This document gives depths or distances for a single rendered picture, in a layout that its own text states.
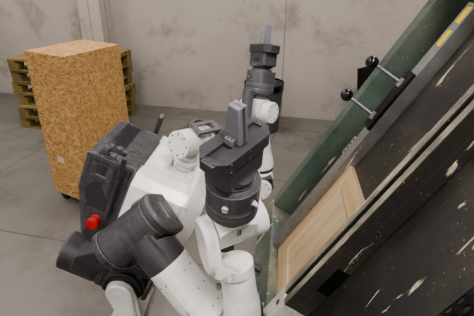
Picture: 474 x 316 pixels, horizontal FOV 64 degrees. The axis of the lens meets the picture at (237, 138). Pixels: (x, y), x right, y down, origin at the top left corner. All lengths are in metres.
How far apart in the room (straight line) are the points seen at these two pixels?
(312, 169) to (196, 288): 0.83
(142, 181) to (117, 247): 0.17
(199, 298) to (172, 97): 4.63
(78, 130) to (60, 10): 3.12
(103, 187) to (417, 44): 1.06
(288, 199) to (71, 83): 1.82
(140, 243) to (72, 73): 2.17
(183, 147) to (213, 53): 4.11
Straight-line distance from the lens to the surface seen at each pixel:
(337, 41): 4.73
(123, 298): 1.21
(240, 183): 0.56
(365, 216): 0.90
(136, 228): 0.79
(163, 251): 0.80
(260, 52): 1.16
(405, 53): 1.41
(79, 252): 1.21
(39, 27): 6.12
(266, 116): 1.14
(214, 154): 0.53
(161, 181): 0.91
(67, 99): 2.91
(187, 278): 0.81
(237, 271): 0.71
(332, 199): 1.22
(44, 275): 2.87
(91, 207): 1.02
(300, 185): 1.55
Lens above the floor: 1.81
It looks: 25 degrees down
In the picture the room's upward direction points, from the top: straight up
